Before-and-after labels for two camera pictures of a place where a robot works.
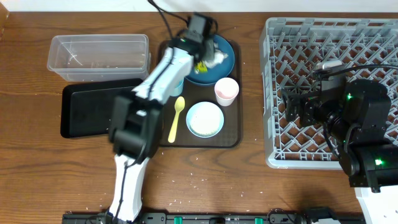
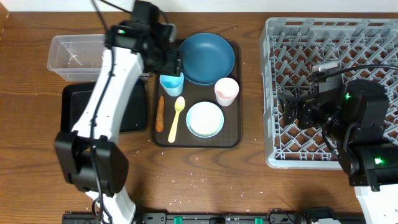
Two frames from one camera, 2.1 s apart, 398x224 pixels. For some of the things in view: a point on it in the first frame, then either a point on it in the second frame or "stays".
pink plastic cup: [226, 90] stays
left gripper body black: [209, 46] to [163, 59]
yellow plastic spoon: [179, 105] stays
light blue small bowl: [204, 119] stays
